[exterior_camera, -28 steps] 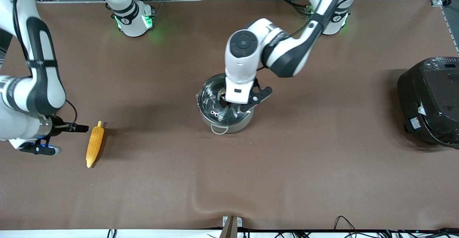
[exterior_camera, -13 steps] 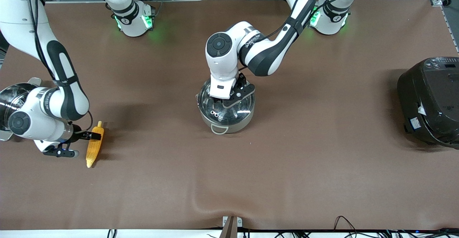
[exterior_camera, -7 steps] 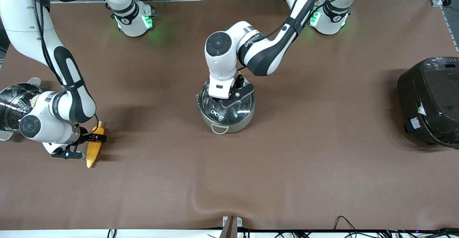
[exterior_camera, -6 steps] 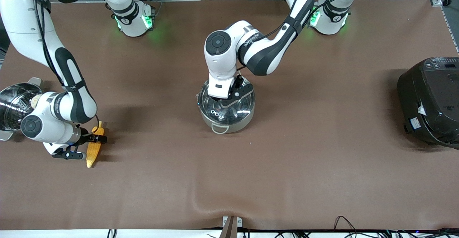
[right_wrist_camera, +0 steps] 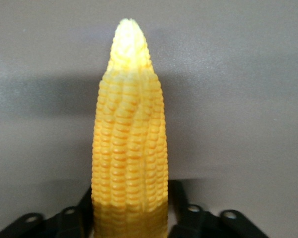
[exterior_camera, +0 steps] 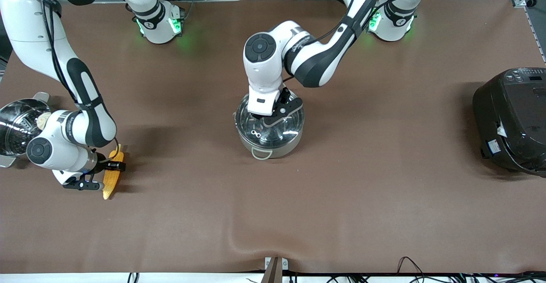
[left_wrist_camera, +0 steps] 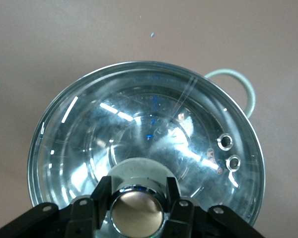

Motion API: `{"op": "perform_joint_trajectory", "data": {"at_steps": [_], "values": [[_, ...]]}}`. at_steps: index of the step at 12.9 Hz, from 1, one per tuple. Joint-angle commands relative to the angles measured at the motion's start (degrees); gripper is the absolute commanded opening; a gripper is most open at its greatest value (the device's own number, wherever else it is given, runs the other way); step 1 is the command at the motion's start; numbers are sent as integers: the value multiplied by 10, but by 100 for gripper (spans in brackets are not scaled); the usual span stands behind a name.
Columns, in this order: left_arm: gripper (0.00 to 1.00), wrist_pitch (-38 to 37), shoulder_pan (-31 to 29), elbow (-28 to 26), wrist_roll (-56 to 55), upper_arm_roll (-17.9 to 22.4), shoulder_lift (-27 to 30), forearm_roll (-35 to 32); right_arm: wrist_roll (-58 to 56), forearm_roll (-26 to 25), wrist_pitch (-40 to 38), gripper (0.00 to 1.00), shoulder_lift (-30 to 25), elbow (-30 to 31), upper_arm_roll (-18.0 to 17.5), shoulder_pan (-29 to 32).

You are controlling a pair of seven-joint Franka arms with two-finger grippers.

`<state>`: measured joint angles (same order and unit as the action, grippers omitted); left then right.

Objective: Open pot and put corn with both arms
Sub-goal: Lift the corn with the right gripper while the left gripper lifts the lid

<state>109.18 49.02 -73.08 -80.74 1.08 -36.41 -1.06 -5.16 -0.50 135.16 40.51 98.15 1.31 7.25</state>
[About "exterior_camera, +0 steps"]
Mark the black rice cooker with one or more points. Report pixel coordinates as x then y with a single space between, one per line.
516 121

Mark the stainless steel steamer pot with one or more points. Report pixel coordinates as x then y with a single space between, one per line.
15 125

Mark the perforated steel steamer insert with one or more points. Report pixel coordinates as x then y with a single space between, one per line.
15 140

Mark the brown table cover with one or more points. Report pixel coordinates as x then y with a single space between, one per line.
170 223

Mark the grey-green cooking pot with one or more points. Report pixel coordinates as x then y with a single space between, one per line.
277 148

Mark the yellow corn cob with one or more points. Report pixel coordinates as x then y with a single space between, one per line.
111 185

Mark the white steamed bun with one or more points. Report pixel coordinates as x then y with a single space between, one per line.
42 121

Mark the grey metal bracket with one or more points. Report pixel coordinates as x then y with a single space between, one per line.
275 265

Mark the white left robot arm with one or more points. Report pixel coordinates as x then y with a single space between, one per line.
315 57

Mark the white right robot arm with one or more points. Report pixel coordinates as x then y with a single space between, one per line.
25 27

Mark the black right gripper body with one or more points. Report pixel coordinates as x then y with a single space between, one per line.
103 160

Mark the glass pot lid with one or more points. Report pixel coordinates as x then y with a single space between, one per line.
288 131

